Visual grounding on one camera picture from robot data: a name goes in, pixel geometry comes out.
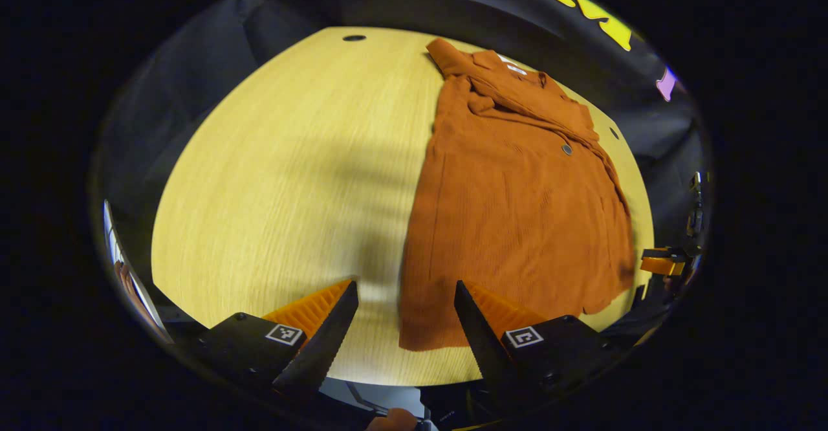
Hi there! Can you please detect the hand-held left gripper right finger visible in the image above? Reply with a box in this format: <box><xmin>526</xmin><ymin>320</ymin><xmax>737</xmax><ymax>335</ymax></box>
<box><xmin>454</xmin><ymin>280</ymin><xmax>602</xmax><ymax>396</ymax></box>

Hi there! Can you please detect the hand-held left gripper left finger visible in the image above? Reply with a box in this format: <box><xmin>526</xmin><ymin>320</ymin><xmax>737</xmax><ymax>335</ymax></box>
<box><xmin>204</xmin><ymin>279</ymin><xmax>360</xmax><ymax>396</ymax></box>

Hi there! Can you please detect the orange button coat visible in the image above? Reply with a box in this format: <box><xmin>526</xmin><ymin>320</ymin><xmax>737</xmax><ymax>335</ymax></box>
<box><xmin>398</xmin><ymin>38</ymin><xmax>638</xmax><ymax>353</ymax></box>

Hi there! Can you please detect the black backdrop cloth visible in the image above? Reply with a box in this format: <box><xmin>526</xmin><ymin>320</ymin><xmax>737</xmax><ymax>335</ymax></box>
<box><xmin>91</xmin><ymin>0</ymin><xmax>712</xmax><ymax>302</ymax></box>

